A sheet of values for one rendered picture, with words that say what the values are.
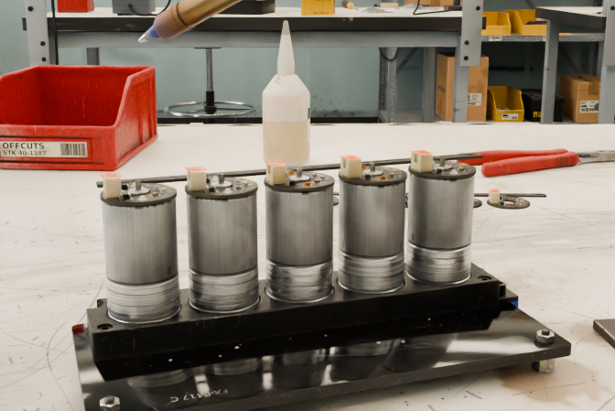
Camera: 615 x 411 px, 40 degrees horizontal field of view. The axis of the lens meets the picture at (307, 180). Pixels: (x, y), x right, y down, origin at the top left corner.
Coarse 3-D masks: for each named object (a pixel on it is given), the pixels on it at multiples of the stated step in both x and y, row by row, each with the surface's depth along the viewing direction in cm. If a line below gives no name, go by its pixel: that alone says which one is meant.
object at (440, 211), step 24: (432, 192) 31; (456, 192) 30; (408, 216) 32; (432, 216) 31; (456, 216) 31; (408, 240) 32; (432, 240) 31; (456, 240) 31; (408, 264) 32; (432, 264) 31; (456, 264) 31
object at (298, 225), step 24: (288, 192) 29; (312, 192) 29; (288, 216) 29; (312, 216) 29; (288, 240) 29; (312, 240) 29; (288, 264) 29; (312, 264) 29; (288, 288) 29; (312, 288) 30
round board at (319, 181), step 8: (288, 176) 30; (312, 176) 30; (320, 176) 30; (328, 176) 30; (264, 184) 29; (272, 184) 29; (280, 184) 29; (288, 184) 29; (296, 184) 29; (304, 184) 29; (312, 184) 29; (320, 184) 29; (328, 184) 29
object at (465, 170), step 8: (408, 168) 31; (440, 168) 31; (456, 168) 31; (464, 168) 31; (472, 168) 31; (424, 176) 31; (432, 176) 30; (440, 176) 30; (448, 176) 30; (456, 176) 30; (464, 176) 30
